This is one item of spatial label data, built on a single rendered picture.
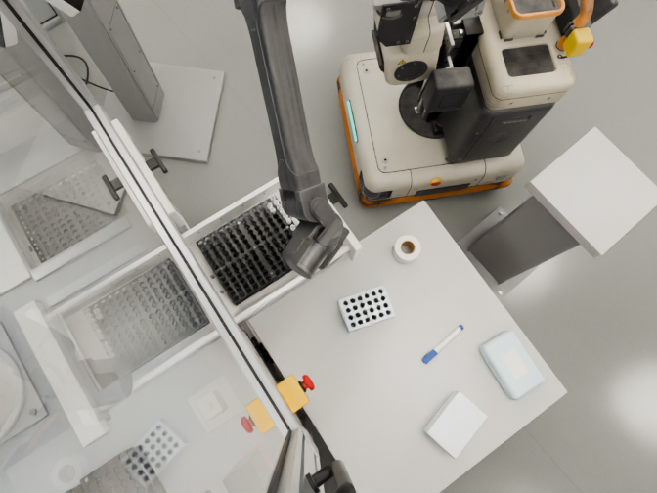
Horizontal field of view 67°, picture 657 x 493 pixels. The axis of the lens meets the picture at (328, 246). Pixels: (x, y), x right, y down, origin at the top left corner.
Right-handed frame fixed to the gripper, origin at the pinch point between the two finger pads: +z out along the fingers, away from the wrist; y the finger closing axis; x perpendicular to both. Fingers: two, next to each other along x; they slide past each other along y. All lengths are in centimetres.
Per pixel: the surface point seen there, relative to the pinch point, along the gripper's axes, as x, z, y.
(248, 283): -10.4, 8.1, 13.6
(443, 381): 42.4, 20.7, 4.3
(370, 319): 18.2, 17.3, 2.5
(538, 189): 38, 18, -56
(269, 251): -10.9, 7.8, 4.8
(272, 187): -20.5, 9.2, -9.4
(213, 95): -91, 94, -58
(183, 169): -81, 98, -22
